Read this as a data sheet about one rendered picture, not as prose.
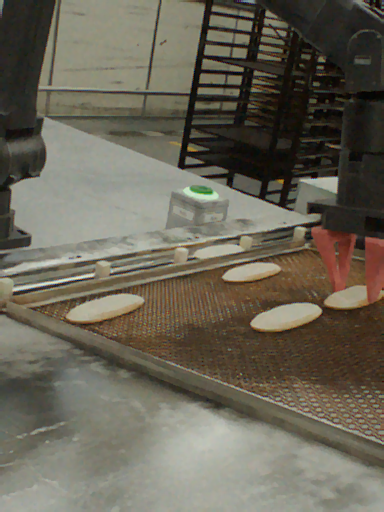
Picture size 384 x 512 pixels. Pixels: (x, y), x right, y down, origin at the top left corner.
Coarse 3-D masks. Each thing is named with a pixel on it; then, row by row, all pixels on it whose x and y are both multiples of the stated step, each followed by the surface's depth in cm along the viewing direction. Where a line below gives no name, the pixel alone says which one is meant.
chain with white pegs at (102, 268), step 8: (296, 232) 122; (304, 232) 122; (248, 240) 111; (184, 248) 102; (248, 248) 112; (176, 256) 102; (184, 256) 102; (96, 264) 92; (104, 264) 91; (96, 272) 92; (104, 272) 91; (0, 280) 81; (8, 280) 82; (0, 288) 81; (8, 288) 81; (0, 296) 82; (8, 296) 82
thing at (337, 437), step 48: (96, 288) 78; (192, 288) 81; (240, 288) 83; (288, 288) 83; (96, 336) 60; (240, 336) 66; (288, 336) 67; (336, 336) 68; (192, 384) 54; (288, 384) 55; (336, 384) 56; (336, 432) 46
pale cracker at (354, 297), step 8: (352, 288) 80; (360, 288) 80; (336, 296) 77; (344, 296) 77; (352, 296) 77; (360, 296) 77; (328, 304) 76; (336, 304) 75; (344, 304) 75; (352, 304) 76; (360, 304) 76
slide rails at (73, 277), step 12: (252, 240) 118; (264, 240) 119; (276, 240) 120; (192, 252) 107; (120, 264) 98; (132, 264) 99; (144, 264) 99; (156, 264) 100; (48, 276) 90; (60, 276) 90; (72, 276) 91; (84, 276) 92; (24, 288) 85; (36, 288) 86
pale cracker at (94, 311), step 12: (96, 300) 71; (108, 300) 72; (120, 300) 72; (132, 300) 72; (144, 300) 74; (72, 312) 68; (84, 312) 68; (96, 312) 68; (108, 312) 69; (120, 312) 70
